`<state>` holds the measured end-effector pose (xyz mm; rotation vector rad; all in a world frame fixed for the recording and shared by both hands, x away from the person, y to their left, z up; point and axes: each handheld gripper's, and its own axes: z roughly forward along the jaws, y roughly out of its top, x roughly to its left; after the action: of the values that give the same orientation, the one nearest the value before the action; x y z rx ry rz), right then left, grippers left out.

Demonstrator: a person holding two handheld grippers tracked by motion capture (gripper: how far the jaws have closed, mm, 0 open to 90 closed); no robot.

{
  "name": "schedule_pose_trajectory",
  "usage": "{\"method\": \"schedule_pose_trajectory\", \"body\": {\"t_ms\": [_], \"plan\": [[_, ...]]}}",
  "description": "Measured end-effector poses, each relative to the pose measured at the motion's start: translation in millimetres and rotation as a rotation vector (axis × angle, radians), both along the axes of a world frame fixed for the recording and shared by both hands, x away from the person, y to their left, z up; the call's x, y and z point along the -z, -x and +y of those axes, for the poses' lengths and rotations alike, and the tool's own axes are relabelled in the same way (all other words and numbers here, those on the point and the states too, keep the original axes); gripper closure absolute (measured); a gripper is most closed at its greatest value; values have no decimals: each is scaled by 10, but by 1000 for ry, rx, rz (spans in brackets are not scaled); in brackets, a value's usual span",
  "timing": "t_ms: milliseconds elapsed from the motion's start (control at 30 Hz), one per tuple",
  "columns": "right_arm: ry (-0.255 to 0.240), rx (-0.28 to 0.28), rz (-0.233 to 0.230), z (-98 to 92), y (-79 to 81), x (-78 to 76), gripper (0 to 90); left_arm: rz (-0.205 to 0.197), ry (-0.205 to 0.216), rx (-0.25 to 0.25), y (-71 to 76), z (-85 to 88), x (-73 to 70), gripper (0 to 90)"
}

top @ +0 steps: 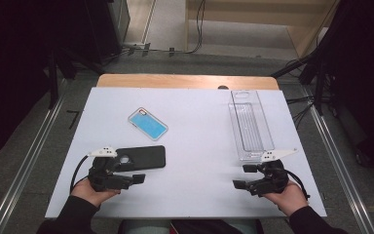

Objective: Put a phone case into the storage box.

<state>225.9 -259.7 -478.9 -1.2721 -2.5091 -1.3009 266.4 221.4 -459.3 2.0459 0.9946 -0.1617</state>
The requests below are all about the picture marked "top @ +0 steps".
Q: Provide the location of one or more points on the metal floor rail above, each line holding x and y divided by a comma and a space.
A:
341, 162
26, 162

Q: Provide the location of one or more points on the white table board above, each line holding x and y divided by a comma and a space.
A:
191, 195

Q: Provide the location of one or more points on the black phone case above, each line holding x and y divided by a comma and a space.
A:
149, 157

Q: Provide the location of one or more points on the person's left hand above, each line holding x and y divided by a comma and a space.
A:
89, 194

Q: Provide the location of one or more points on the person's right hand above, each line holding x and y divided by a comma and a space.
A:
289, 200

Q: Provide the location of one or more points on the black stand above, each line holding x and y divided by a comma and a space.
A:
311, 71
53, 81

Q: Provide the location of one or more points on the glossy clear-rimmed phone case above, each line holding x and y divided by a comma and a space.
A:
149, 125

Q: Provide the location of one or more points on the beige wooden shelf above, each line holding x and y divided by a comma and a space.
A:
272, 16

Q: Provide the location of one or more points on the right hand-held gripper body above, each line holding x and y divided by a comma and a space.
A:
272, 178

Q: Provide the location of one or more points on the clear plastic container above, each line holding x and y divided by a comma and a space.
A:
251, 130

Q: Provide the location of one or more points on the dark curtain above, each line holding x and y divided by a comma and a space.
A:
9, 65
366, 81

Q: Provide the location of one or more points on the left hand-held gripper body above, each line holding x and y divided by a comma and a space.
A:
105, 180

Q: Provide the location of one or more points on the black cabinet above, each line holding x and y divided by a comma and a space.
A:
113, 26

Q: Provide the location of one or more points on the wooden table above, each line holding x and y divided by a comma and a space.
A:
175, 81

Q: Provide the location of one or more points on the dark round table grommet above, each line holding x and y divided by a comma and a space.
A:
223, 87

